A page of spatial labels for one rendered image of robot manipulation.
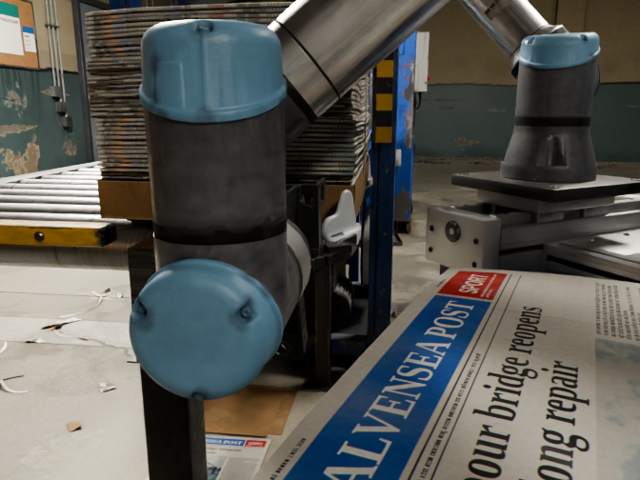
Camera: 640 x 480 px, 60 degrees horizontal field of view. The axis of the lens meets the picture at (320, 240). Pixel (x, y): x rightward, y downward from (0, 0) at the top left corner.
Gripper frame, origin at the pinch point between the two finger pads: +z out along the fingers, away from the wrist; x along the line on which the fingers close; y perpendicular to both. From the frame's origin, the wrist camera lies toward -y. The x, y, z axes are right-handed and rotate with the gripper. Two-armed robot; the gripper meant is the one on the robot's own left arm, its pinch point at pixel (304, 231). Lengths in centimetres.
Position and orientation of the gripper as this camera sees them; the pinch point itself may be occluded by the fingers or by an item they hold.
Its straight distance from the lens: 62.0
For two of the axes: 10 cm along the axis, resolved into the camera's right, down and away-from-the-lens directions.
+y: -0.1, -9.7, -2.3
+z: 1.3, -2.3, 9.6
